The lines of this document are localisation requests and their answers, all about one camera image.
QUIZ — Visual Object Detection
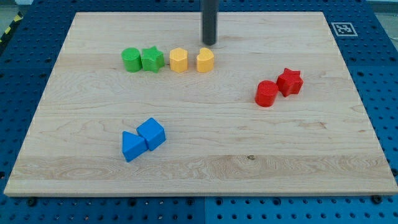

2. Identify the yellow black hazard tape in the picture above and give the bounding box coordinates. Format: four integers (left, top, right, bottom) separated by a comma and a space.
1, 11, 24, 45

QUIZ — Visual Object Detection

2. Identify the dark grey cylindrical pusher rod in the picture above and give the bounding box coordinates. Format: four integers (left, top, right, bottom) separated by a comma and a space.
200, 0, 219, 45

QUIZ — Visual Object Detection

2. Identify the yellow hexagon block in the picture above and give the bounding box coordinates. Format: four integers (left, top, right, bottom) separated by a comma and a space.
169, 47, 188, 73

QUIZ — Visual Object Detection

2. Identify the blue cube block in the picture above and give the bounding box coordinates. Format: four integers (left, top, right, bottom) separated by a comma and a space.
136, 118, 166, 151

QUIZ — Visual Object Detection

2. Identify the green star block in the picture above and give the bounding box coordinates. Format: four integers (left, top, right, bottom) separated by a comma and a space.
141, 46, 165, 73

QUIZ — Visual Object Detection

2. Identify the white fiducial marker tag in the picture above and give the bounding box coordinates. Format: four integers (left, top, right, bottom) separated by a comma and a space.
331, 22, 358, 37

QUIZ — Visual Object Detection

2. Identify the yellow heart block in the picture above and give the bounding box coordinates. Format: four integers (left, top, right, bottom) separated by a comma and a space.
197, 47, 215, 73

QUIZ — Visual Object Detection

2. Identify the green cylinder block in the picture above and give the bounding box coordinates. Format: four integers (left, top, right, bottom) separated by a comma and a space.
121, 47, 142, 73

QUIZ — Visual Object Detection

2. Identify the blue triangle block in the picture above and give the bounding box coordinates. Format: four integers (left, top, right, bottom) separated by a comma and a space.
122, 131, 148, 162

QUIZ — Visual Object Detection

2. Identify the red cylinder block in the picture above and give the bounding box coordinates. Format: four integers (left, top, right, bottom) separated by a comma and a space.
255, 80, 279, 107

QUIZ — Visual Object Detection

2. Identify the red star block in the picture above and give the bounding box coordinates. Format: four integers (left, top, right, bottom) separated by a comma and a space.
276, 68, 303, 97

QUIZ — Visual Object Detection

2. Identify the light wooden board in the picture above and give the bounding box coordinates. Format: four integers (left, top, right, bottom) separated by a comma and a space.
4, 12, 397, 197

